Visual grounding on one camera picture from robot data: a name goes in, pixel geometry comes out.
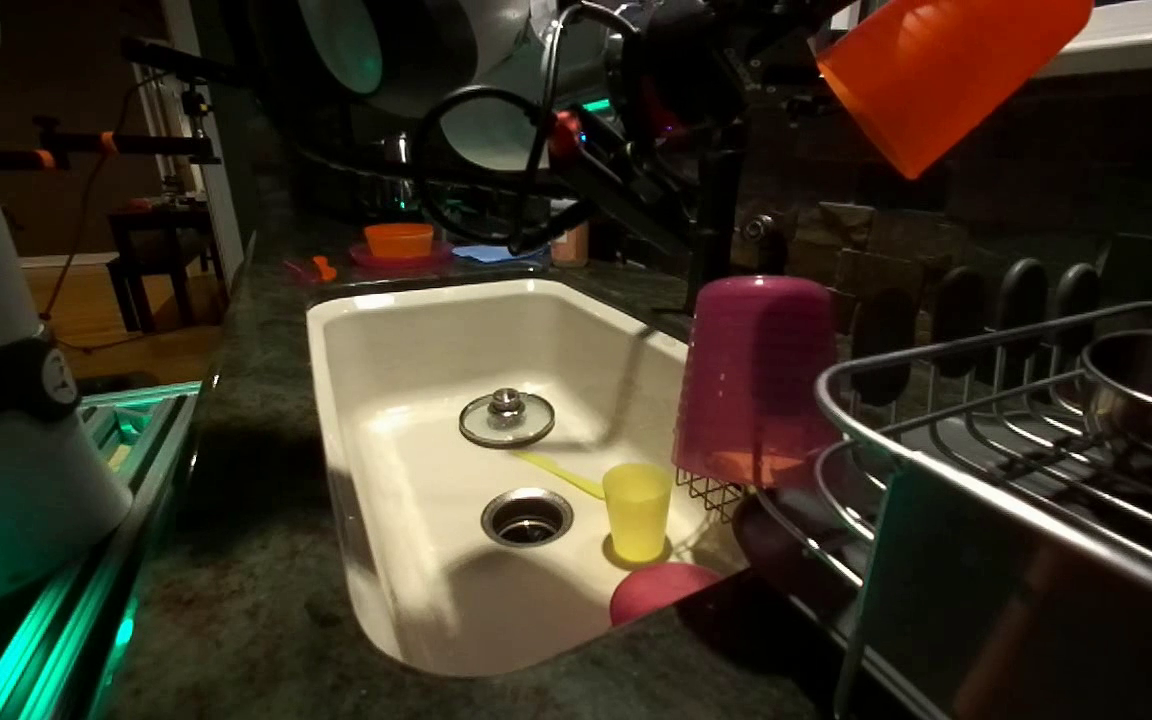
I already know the orange plastic cup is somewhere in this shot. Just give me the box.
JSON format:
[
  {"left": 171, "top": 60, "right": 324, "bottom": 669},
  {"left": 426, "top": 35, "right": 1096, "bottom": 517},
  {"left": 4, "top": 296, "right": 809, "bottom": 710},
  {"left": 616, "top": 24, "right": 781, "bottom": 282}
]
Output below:
[{"left": 816, "top": 0, "right": 1091, "bottom": 182}]

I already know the yellow plastic cup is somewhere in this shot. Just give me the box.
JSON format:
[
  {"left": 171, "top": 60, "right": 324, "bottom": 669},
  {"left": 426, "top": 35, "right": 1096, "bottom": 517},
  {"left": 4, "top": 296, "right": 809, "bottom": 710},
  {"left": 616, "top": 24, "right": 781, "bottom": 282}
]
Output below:
[{"left": 605, "top": 463, "right": 673, "bottom": 563}]

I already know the pink plastic cup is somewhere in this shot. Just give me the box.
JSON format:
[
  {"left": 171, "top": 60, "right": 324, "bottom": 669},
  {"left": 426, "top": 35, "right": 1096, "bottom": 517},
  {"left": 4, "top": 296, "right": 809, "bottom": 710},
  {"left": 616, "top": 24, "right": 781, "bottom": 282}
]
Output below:
[{"left": 673, "top": 276, "right": 836, "bottom": 487}]

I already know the metal sink stopper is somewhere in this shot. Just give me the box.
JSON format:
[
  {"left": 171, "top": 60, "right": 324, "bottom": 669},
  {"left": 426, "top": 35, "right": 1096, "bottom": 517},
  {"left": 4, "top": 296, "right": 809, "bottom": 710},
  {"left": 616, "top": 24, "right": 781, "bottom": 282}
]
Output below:
[{"left": 459, "top": 390, "right": 556, "bottom": 447}]

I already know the yellow plastic spoon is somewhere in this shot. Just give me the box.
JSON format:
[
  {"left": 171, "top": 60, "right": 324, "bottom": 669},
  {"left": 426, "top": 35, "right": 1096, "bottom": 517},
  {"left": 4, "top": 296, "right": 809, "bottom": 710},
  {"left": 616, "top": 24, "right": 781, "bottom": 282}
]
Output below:
[{"left": 518, "top": 452, "right": 605, "bottom": 501}]

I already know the white ceramic sink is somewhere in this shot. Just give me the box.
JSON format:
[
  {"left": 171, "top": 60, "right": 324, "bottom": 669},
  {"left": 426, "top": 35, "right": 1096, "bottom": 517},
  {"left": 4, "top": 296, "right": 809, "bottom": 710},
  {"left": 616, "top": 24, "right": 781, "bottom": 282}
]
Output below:
[{"left": 310, "top": 282, "right": 685, "bottom": 675}]

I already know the blue dish cloth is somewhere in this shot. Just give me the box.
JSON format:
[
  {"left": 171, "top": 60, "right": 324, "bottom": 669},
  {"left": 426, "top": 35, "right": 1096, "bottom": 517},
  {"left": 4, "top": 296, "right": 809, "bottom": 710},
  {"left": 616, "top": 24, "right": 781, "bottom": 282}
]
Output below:
[{"left": 448, "top": 245, "right": 514, "bottom": 263}]

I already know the metal sink drain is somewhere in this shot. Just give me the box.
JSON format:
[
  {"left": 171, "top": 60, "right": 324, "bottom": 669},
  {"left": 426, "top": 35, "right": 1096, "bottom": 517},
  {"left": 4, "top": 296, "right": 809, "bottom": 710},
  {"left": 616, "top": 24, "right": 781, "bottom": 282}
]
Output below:
[{"left": 480, "top": 487, "right": 576, "bottom": 550}]

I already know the dark bronze faucet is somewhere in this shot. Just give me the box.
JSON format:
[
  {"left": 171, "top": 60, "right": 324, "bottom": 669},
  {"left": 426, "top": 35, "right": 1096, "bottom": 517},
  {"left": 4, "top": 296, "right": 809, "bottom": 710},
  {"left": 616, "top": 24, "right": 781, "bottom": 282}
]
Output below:
[{"left": 610, "top": 0, "right": 747, "bottom": 309}]

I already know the black dish rack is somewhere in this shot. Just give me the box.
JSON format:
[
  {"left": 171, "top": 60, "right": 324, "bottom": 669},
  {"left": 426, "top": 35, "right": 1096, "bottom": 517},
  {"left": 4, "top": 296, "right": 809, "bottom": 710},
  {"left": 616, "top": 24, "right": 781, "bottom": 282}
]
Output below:
[{"left": 739, "top": 276, "right": 1152, "bottom": 720}]

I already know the wire sponge caddy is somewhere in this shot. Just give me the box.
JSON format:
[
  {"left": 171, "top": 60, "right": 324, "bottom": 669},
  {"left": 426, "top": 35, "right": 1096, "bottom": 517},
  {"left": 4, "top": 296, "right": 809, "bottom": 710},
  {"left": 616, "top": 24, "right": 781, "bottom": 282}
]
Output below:
[{"left": 675, "top": 474, "right": 747, "bottom": 533}]

